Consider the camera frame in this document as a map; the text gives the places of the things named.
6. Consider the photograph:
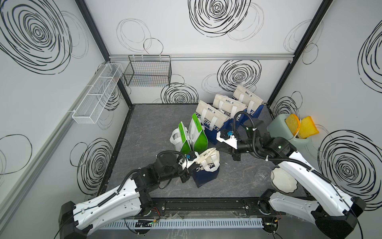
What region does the blue beige takeout bag front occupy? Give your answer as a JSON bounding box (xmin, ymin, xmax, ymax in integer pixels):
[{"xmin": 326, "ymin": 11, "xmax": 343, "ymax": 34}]
[{"xmin": 189, "ymin": 147, "xmax": 220, "ymax": 188}]

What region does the green white bag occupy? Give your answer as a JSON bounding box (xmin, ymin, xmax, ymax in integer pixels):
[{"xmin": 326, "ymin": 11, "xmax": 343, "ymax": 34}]
[
  {"xmin": 188, "ymin": 113, "xmax": 209, "ymax": 154},
  {"xmin": 170, "ymin": 121, "xmax": 192, "ymax": 154}
]

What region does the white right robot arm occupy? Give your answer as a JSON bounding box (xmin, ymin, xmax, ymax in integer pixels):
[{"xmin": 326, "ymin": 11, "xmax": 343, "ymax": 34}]
[{"xmin": 216, "ymin": 117, "xmax": 366, "ymax": 239}]

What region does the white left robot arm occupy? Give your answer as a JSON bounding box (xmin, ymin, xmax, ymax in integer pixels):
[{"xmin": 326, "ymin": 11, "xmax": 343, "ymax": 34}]
[{"xmin": 55, "ymin": 150, "xmax": 198, "ymax": 239}]

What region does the blue beige bag first row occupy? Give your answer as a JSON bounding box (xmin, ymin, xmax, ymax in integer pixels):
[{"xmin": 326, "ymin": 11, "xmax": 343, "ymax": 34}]
[{"xmin": 196, "ymin": 101, "xmax": 230, "ymax": 144}]

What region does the blue beige bag middle row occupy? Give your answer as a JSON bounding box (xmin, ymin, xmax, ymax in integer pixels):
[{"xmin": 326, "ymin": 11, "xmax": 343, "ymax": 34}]
[{"xmin": 212, "ymin": 94, "xmax": 247, "ymax": 119}]

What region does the blue beige bag back row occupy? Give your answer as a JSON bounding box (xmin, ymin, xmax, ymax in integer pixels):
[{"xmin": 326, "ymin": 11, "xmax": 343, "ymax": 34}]
[{"xmin": 233, "ymin": 85, "xmax": 264, "ymax": 119}]

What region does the clear wine glass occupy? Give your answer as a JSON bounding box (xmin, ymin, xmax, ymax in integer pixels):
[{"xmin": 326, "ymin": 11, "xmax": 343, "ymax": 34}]
[{"xmin": 254, "ymin": 166, "xmax": 272, "ymax": 185}]

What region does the white scalloped plate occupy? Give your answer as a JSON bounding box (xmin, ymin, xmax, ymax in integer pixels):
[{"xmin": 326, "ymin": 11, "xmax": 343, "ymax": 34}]
[{"xmin": 270, "ymin": 168, "xmax": 297, "ymax": 194}]

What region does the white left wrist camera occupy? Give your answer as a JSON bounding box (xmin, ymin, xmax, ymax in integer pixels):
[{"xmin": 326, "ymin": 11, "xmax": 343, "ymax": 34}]
[{"xmin": 180, "ymin": 151, "xmax": 200, "ymax": 170}]

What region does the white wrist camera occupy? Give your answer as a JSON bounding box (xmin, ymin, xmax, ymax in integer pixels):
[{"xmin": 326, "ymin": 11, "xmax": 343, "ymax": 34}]
[
  {"xmin": 180, "ymin": 151, "xmax": 200, "ymax": 170},
  {"xmin": 216, "ymin": 129, "xmax": 238, "ymax": 149}
]

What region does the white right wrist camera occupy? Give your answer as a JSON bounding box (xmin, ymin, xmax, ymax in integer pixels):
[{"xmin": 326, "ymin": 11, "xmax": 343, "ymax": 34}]
[{"xmin": 216, "ymin": 129, "xmax": 238, "ymax": 149}]

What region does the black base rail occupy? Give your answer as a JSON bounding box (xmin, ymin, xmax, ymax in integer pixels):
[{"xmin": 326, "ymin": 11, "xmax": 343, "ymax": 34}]
[{"xmin": 151, "ymin": 197, "xmax": 279, "ymax": 217}]

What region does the grey slotted cable duct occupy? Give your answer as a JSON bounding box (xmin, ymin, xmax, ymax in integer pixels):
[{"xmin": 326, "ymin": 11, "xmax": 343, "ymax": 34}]
[{"xmin": 102, "ymin": 218, "xmax": 264, "ymax": 230}]

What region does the black wire basket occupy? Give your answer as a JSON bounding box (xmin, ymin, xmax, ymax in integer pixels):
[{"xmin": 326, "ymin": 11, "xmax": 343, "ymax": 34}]
[{"xmin": 123, "ymin": 55, "xmax": 172, "ymax": 87}]

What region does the white wire shelf basket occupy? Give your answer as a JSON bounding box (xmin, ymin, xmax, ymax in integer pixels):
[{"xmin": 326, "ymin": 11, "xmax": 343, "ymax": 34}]
[{"xmin": 72, "ymin": 63, "xmax": 122, "ymax": 124}]

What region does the aluminium wall rail back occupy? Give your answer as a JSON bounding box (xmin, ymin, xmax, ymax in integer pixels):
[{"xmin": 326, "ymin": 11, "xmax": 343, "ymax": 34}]
[{"xmin": 109, "ymin": 53, "xmax": 294, "ymax": 62}]

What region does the aluminium wall rail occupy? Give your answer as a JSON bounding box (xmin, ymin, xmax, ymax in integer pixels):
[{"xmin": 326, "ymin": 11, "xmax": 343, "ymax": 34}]
[
  {"xmin": 1, "ymin": 60, "xmax": 110, "ymax": 230},
  {"xmin": 109, "ymin": 53, "xmax": 294, "ymax": 62}
]

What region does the black corner frame post right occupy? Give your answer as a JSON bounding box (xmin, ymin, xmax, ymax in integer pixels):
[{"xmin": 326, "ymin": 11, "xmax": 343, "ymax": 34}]
[{"xmin": 267, "ymin": 0, "xmax": 333, "ymax": 106}]

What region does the black corner frame post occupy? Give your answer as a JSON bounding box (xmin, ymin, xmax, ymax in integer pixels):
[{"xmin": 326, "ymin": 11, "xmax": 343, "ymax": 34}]
[
  {"xmin": 267, "ymin": 0, "xmax": 333, "ymax": 106},
  {"xmin": 75, "ymin": 0, "xmax": 133, "ymax": 110}
]

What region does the aluminium wall rail left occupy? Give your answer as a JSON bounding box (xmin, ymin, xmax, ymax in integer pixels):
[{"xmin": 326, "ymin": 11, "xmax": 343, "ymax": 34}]
[{"xmin": 1, "ymin": 60, "xmax": 110, "ymax": 230}]

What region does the black corner frame post left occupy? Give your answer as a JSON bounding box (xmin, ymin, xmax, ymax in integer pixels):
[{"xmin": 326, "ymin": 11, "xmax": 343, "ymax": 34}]
[{"xmin": 75, "ymin": 0, "xmax": 133, "ymax": 110}]

